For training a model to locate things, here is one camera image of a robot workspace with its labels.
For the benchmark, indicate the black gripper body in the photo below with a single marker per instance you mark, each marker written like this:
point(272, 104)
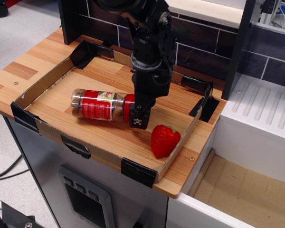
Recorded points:
point(150, 81)

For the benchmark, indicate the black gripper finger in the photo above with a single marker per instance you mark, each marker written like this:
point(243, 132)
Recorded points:
point(138, 120)

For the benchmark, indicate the red-lidded spice bottle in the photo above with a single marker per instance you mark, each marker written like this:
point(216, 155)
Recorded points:
point(101, 105)

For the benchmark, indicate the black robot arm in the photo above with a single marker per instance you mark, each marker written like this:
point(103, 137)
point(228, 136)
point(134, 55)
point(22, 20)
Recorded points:
point(153, 41)

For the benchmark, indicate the red toy strawberry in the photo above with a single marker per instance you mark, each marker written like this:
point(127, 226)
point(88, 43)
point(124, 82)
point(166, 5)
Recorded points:
point(164, 140)

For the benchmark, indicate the grey oven control panel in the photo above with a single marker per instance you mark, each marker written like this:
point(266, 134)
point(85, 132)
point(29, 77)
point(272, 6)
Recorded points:
point(90, 202)

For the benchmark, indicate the white ribbed sink drainer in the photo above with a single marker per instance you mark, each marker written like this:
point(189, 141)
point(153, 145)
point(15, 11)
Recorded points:
point(258, 106)

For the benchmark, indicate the dark shelf post right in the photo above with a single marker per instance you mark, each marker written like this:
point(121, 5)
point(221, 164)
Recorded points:
point(231, 78)

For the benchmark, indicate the dark shelf post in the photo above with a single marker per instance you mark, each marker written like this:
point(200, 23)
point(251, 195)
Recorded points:
point(70, 20)
point(231, 78)

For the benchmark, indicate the dark shelf post left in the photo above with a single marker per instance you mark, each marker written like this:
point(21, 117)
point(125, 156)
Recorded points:
point(70, 20)

